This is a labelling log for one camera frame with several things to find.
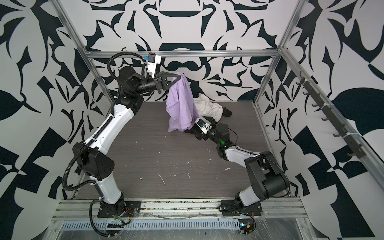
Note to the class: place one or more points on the purple cloth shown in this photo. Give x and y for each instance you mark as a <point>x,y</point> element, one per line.
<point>180,106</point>

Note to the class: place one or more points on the white cloth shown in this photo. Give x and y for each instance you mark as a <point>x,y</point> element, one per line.
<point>206,108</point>

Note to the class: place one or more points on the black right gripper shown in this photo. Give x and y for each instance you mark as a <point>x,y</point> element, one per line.
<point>202,136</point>

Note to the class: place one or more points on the aluminium cage frame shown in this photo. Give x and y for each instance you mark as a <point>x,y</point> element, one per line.
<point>372,162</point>

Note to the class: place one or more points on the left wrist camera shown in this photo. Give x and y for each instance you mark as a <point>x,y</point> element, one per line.
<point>153,62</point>

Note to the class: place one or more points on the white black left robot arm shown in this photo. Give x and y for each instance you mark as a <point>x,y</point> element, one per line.
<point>91,155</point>

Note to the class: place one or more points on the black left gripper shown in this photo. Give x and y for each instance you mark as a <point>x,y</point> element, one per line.
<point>160,82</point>

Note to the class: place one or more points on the white slotted cable duct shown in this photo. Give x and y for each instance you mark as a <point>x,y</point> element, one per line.
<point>184,224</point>

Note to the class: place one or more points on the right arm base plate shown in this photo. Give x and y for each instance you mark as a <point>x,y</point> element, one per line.
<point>230,208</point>

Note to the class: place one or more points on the black cloth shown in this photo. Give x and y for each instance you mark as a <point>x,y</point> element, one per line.
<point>226,113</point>

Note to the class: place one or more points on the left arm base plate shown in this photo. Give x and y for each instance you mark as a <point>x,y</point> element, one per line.
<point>120,209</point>

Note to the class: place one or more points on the small electronics board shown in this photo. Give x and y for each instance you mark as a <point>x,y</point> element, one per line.
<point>246,226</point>

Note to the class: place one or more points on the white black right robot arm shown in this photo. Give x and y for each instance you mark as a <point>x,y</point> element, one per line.
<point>265,174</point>

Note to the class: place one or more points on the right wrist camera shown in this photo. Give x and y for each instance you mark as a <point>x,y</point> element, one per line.
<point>203,125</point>

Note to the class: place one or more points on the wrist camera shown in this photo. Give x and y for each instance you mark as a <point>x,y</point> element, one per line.
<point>153,62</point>
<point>203,125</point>

